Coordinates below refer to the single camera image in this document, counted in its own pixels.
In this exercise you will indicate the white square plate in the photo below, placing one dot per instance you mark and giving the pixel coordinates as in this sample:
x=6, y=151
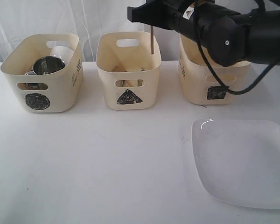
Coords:
x=238, y=161

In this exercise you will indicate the white curtain backdrop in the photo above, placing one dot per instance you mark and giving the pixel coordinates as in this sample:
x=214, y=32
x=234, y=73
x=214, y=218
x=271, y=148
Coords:
x=88, y=19

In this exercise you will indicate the cream bin with triangle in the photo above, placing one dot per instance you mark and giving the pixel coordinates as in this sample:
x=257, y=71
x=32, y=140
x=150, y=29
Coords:
x=129, y=50

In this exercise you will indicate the wooden chopstick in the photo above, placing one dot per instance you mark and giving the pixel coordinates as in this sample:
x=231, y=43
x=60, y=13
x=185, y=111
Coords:
x=128, y=83
x=152, y=39

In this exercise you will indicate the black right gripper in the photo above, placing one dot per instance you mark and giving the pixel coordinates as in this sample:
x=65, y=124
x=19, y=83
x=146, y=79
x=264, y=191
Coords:
x=222, y=31

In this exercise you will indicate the stainless steel bowl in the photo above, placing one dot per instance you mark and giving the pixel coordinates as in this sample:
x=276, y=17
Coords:
x=32, y=86

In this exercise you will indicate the steel mug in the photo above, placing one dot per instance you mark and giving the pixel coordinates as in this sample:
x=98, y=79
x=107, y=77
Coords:
x=46, y=65

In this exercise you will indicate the cream bin with square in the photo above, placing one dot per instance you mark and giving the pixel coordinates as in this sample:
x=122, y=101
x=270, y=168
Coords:
x=198, y=84

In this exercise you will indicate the white round bowl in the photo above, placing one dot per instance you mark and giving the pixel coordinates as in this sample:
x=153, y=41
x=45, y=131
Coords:
x=62, y=52

